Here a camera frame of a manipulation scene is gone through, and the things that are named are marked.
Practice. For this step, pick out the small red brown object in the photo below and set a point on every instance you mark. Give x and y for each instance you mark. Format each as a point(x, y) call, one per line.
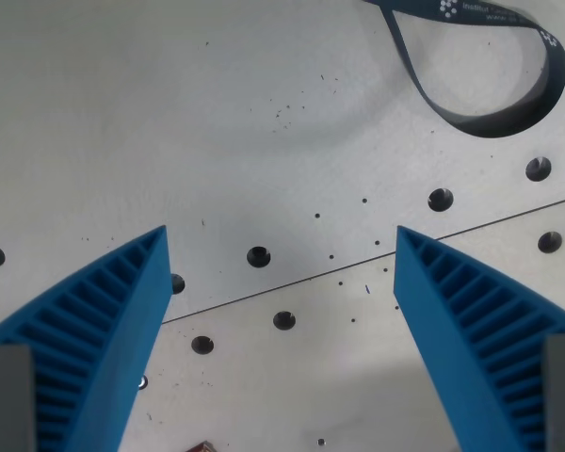
point(201, 447)

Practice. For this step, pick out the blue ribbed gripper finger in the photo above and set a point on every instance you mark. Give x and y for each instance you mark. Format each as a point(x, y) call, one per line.
point(456, 325)
point(108, 325)

